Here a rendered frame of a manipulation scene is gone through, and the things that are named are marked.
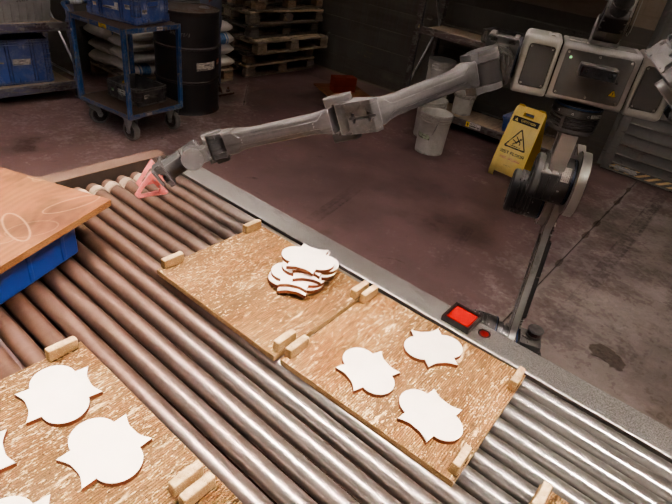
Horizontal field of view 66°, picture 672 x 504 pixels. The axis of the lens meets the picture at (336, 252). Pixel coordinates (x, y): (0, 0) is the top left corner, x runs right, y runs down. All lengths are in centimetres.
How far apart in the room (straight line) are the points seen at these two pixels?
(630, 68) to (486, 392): 92
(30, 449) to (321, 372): 52
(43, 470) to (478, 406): 78
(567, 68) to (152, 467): 135
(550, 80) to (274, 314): 98
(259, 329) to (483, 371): 50
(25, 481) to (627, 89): 157
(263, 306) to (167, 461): 43
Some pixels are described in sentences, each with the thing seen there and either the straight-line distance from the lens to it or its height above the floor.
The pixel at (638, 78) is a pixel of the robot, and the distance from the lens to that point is 161.
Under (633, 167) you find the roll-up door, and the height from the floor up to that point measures 10.
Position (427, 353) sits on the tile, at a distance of 117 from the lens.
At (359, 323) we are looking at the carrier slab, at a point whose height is 94.
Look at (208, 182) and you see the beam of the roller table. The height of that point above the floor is 92.
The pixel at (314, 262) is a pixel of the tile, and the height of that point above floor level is 100.
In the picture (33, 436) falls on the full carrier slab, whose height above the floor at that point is 94.
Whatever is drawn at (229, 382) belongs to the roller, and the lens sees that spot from 109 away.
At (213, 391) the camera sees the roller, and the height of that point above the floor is 92.
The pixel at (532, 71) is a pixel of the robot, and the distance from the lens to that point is 159.
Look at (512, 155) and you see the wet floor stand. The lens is 471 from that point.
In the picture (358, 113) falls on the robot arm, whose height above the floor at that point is 135.
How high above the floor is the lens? 172
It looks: 33 degrees down
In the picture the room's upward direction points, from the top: 9 degrees clockwise
